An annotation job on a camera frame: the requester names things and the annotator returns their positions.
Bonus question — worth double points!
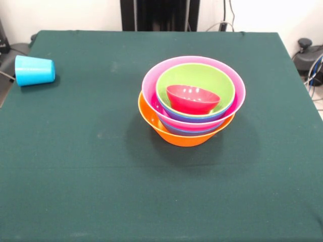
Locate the small pink-red bowl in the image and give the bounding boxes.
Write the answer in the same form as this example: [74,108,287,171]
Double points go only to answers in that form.
[166,85,221,115]

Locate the orange bowl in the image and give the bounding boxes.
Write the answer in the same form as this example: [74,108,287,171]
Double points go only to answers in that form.
[137,90,237,148]

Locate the dark green tablecloth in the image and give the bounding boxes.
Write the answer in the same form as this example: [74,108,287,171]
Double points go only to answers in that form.
[0,29,323,242]

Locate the blue cup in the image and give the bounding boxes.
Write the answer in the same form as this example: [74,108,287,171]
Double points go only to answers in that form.
[14,55,56,87]

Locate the green bowl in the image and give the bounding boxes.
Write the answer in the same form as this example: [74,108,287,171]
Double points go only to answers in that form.
[155,63,236,117]

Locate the large pink bowl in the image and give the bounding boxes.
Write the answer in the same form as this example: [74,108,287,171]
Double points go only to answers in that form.
[141,55,247,131]

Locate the black wall cable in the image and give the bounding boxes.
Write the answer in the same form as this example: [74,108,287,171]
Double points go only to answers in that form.
[219,0,236,32]

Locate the blue bowl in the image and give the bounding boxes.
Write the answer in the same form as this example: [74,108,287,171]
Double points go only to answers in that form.
[157,98,234,124]
[158,117,226,137]

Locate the tangled cables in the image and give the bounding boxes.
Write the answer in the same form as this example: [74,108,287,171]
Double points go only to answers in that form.
[304,55,323,101]

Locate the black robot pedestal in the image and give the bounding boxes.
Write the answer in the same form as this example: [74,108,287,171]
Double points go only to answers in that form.
[120,0,200,32]

